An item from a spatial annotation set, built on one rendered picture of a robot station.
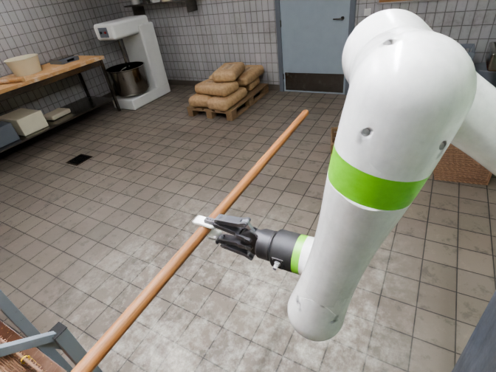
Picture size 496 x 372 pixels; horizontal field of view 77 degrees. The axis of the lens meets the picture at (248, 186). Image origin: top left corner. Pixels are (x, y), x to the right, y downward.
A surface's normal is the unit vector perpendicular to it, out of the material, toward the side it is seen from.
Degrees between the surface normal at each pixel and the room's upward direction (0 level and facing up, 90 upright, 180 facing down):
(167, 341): 0
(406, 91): 69
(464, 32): 90
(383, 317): 0
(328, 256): 86
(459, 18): 90
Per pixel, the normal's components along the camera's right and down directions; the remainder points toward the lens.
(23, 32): 0.87, 0.19
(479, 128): -0.18, 0.62
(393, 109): -0.58, 0.46
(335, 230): -0.78, 0.40
